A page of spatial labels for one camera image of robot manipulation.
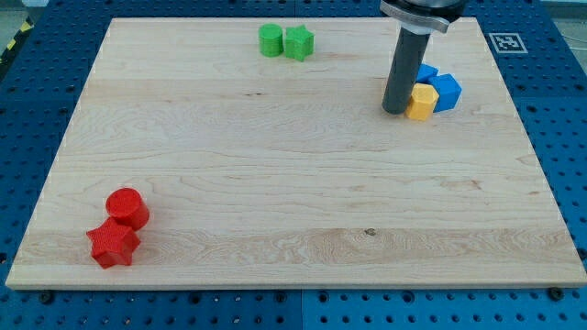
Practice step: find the blue cube block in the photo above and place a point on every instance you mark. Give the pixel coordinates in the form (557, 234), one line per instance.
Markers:
(448, 89)

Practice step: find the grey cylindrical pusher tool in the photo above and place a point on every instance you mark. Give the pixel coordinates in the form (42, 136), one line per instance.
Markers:
(407, 58)

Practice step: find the fiducial marker tag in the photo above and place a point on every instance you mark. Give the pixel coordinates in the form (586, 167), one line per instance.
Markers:
(507, 43)

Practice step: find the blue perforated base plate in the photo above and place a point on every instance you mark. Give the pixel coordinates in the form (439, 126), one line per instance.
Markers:
(40, 90)

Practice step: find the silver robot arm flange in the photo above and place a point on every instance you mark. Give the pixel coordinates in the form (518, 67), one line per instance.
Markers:
(424, 16)

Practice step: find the small blue block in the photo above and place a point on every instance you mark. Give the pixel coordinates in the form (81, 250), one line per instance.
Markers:
(425, 73)

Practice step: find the red cylinder block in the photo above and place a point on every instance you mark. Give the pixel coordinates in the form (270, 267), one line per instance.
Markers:
(128, 208)

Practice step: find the green cylinder block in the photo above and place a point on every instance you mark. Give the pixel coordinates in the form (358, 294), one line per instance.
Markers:
(270, 40)

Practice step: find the wooden board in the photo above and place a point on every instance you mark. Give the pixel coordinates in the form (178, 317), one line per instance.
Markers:
(272, 173)

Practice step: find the red star block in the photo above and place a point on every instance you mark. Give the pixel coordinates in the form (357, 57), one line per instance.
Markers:
(113, 243)

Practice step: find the yellow hexagon block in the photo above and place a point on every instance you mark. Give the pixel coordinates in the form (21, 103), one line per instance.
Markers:
(422, 102)

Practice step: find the green star block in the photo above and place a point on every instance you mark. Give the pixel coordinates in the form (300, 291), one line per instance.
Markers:
(299, 43)

